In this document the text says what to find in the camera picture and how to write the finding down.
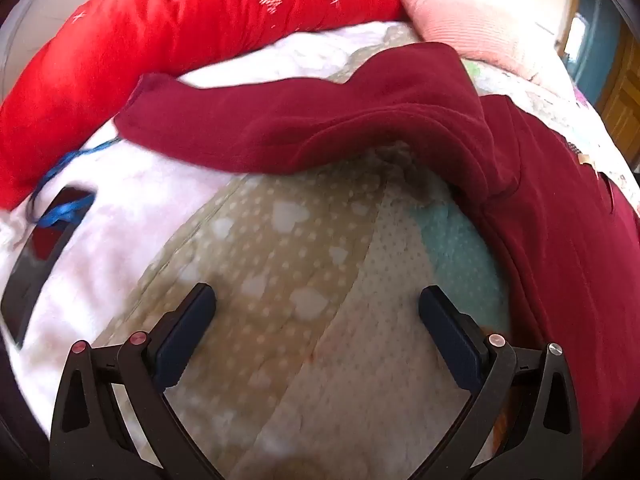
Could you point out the heart patterned quilt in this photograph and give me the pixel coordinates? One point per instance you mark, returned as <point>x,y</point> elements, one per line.
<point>300,360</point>

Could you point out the blue door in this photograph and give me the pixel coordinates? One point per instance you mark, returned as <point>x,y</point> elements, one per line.
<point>597,45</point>

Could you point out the wooden door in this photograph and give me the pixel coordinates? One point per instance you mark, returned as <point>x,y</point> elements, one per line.
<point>622,95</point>

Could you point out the red patterned pillow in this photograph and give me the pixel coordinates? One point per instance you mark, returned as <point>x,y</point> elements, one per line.
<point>150,35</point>

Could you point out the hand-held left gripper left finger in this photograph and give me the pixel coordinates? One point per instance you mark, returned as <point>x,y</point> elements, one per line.
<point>182,340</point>

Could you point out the pink ribbed pillow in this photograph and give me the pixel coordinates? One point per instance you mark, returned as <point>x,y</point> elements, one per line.
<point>465,15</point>

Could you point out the maroon garment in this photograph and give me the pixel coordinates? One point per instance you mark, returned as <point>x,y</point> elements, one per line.
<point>350,115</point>

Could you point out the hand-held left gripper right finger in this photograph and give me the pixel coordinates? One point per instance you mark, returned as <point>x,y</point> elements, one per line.
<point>452,345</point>

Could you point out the white fleece blanket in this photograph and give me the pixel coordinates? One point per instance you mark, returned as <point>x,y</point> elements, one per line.
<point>125,220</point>

